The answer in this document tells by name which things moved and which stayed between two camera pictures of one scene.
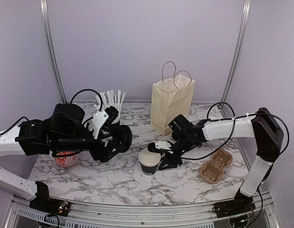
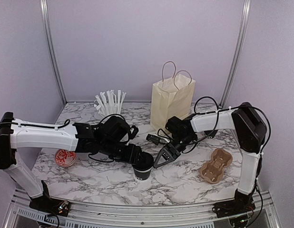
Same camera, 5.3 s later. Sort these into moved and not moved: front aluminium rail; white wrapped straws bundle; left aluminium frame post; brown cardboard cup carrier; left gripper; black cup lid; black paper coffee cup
Moved: left gripper; black cup lid; black paper coffee cup
Not moved: front aluminium rail; left aluminium frame post; white wrapped straws bundle; brown cardboard cup carrier
